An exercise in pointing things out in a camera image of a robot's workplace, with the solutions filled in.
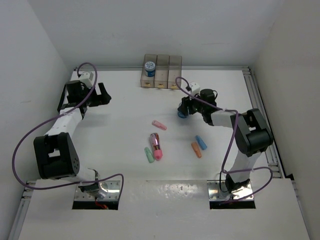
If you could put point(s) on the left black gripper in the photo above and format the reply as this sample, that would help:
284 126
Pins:
100 99

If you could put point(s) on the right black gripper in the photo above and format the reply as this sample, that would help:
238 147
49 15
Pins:
187 101

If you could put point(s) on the blue ink jar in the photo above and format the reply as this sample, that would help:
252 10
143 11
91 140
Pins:
181 115
150 69

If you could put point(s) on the pink highlighter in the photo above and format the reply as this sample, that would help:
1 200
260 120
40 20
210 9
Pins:
159 125

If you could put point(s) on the orange highlighter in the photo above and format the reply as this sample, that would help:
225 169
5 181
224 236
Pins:
196 149

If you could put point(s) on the blue highlighter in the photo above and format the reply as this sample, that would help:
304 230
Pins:
201 142

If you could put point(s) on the pink capped marker tube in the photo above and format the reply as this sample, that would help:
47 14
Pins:
156 146

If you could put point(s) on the green highlighter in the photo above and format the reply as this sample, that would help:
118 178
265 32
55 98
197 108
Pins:
149 155

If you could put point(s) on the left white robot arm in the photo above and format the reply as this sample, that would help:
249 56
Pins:
55 152

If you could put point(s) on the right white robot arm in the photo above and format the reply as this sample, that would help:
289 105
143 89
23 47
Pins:
250 133

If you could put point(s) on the middle clear storage bin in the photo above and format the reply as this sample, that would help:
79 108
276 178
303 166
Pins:
161 71

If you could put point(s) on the clear storage bin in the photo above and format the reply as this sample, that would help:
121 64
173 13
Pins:
147 82
174 71
161 71

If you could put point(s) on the left clear storage bin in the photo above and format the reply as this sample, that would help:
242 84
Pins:
147 82

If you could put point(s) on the right clear storage bin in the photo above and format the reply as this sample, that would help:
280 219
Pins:
174 71

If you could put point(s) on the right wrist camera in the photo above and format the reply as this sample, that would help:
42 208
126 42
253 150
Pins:
193 88

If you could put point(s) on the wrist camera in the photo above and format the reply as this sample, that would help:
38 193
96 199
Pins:
193 88
87 78

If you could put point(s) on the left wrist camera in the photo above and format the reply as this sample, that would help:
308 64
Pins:
87 78

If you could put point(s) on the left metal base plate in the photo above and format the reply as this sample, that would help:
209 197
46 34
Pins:
108 190

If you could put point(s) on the metal base plate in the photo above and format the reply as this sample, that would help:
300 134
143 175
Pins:
108 190
218 192

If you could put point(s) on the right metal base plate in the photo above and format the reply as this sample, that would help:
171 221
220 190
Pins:
218 192

